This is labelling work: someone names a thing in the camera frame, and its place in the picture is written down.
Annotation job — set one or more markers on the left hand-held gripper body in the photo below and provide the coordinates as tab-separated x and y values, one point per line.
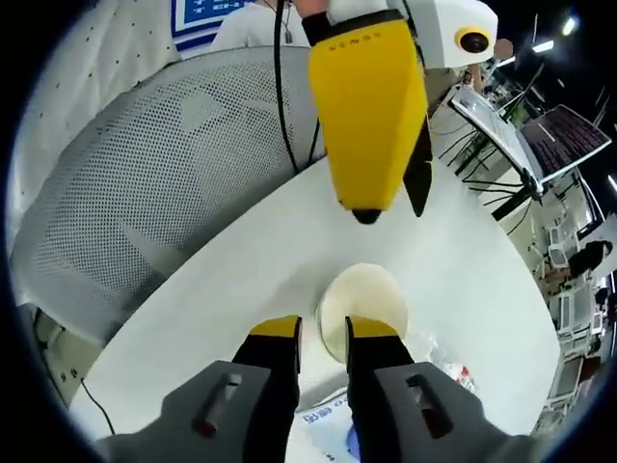
443	24

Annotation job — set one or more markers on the clear plastic water bottle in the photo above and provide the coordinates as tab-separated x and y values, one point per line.
453	371

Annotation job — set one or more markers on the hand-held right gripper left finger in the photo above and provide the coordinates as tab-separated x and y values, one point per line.
270	386

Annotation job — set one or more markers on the silver laptop on stand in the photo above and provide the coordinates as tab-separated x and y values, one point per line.
564	140

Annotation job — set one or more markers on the person in white shirt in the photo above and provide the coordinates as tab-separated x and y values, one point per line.
72	96

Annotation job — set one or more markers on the white paper cup green print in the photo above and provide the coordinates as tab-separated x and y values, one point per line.
361	299

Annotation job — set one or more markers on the grey mesh office chair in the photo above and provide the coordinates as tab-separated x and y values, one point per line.
144	193

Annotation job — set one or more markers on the blue white sign board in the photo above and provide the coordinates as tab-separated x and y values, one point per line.
202	19

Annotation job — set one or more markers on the white table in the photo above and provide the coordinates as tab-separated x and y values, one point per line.
458	270

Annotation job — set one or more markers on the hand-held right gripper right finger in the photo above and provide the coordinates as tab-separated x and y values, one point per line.
376	395

